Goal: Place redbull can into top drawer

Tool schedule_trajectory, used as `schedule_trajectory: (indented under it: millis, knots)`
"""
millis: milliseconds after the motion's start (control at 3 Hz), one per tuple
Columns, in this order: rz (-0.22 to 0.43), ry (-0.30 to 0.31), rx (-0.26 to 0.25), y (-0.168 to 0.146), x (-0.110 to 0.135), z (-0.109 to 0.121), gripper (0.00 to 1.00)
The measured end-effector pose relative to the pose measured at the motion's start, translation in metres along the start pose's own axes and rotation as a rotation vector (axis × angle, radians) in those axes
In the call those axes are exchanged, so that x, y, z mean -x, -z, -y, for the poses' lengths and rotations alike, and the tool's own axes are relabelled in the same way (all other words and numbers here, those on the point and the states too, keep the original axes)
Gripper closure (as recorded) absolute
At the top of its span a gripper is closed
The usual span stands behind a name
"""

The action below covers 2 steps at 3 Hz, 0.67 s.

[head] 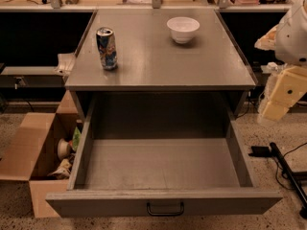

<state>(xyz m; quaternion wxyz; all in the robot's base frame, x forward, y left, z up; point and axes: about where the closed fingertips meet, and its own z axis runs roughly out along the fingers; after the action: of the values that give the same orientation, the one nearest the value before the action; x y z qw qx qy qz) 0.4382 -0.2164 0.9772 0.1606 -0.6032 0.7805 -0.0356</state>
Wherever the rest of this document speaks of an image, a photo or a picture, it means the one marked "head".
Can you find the blue silver redbull can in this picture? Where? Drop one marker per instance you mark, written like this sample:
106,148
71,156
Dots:
105,39

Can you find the brown cardboard box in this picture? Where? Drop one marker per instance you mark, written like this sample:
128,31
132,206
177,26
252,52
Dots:
33,153

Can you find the small black floor box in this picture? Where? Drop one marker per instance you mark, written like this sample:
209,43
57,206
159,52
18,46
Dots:
260,151

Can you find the black stand bar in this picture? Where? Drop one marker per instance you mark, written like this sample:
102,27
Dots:
295,178

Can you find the green packet in box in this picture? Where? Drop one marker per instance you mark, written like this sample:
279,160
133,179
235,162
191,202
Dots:
76,139

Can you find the white bowl in box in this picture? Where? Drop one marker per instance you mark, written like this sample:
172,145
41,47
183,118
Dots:
63,149

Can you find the grey open top drawer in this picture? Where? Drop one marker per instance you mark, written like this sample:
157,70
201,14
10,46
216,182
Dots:
162,148

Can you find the black drawer handle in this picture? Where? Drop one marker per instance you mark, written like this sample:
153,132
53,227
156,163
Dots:
155,210

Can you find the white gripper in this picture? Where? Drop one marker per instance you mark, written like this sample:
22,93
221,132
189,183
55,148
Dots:
292,38

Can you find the white ceramic bowl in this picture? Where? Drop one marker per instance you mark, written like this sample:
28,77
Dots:
183,29

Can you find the crumpled paper in box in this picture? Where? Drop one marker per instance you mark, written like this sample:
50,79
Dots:
63,170

